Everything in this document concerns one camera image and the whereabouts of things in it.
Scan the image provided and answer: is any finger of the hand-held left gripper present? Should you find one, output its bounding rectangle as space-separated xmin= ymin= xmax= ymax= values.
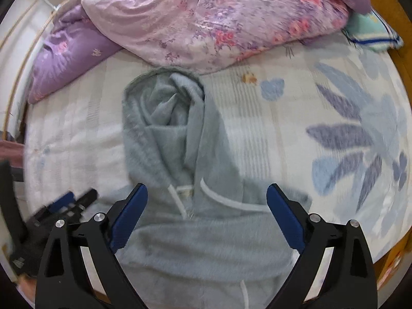
xmin=32 ymin=191 xmax=76 ymax=224
xmin=66 ymin=189 xmax=99 ymax=219

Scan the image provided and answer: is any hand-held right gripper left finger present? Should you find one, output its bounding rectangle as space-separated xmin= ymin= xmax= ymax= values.
xmin=35 ymin=183 xmax=149 ymax=309

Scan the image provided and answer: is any teal striped pillow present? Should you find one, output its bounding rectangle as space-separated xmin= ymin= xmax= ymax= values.
xmin=342 ymin=8 xmax=404 ymax=53

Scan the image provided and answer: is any grey zip hoodie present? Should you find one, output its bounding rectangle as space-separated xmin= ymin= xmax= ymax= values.
xmin=106 ymin=67 xmax=313 ymax=309

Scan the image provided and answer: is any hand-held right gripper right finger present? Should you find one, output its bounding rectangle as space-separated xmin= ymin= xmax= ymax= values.
xmin=265 ymin=183 xmax=378 ymax=309

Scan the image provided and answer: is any person's left forearm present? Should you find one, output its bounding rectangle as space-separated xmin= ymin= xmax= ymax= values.
xmin=14 ymin=277 xmax=36 ymax=307

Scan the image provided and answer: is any purple floral quilt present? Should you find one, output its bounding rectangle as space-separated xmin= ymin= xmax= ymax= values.
xmin=27 ymin=0 xmax=371 ymax=104

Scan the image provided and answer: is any bed with floral sheet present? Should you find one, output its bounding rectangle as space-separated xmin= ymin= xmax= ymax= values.
xmin=23 ymin=32 xmax=410 ymax=309

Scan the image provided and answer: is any white pole support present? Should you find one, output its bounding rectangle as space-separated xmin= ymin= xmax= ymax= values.
xmin=38 ymin=0 xmax=62 ymax=11

